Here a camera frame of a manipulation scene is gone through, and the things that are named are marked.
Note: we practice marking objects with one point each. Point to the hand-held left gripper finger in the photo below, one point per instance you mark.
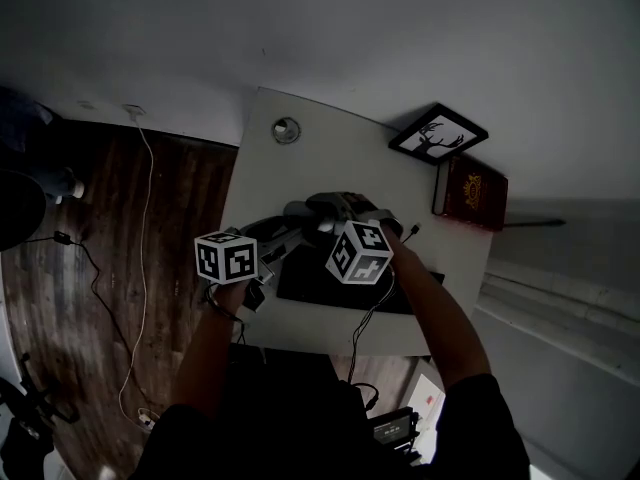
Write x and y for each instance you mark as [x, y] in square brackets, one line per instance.
[280, 245]
[270, 224]

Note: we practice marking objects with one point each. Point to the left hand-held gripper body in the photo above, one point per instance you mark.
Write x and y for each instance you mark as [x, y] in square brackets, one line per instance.
[225, 263]

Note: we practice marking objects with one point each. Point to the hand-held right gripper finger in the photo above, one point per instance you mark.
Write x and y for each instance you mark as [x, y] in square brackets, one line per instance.
[330, 203]

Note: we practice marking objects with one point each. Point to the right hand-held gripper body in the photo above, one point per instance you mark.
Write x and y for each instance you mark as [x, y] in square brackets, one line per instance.
[357, 258]

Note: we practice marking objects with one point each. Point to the grey mouse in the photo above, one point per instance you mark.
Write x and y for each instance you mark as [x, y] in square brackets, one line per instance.
[295, 210]

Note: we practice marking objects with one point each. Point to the black keyboard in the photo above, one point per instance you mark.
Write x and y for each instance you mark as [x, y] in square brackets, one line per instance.
[310, 283]

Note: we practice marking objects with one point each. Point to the person's right forearm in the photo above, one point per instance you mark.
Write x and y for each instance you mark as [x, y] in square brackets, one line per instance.
[440, 318]

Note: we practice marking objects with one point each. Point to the person's left forearm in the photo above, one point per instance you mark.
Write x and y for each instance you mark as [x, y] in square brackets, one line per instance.
[205, 348]

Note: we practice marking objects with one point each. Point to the person's right hand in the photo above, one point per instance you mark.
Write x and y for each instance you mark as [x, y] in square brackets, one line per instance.
[359, 202]

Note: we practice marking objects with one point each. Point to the white desk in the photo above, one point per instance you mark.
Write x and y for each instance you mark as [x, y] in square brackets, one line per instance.
[350, 168]

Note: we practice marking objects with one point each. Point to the black framed deer picture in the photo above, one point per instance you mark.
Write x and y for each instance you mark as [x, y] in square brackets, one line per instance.
[440, 135]

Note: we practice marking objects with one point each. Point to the red hardcover book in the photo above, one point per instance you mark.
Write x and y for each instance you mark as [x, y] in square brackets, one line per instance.
[472, 195]

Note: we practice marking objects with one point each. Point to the person's black clothing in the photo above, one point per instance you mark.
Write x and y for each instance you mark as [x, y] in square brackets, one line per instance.
[280, 418]

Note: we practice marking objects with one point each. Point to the white vertical pipe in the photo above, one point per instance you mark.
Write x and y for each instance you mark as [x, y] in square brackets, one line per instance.
[560, 288]
[560, 328]

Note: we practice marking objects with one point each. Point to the black office chair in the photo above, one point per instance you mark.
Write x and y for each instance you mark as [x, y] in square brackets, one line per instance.
[25, 438]

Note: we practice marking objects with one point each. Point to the white wall socket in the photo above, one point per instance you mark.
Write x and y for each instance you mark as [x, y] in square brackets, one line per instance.
[134, 110]

